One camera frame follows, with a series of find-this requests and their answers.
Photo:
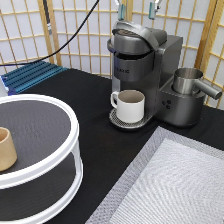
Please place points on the grey woven placemat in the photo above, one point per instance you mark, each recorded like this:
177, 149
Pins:
172, 180

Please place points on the wooden shoji screen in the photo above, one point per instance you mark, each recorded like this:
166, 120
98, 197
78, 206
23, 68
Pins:
73, 33

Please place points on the white two-tier round shelf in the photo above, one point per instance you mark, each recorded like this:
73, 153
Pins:
49, 170

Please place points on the steel milk frother jug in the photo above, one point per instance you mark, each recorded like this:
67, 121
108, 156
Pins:
188, 81

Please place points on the teal-tipped gripper finger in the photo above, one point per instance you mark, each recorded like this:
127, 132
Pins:
120, 10
154, 6

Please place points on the white ceramic mug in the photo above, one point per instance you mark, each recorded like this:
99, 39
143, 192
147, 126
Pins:
129, 105

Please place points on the grey pod coffee machine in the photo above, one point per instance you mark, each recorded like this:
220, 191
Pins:
145, 59

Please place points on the tan wooden cup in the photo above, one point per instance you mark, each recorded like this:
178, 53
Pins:
8, 155

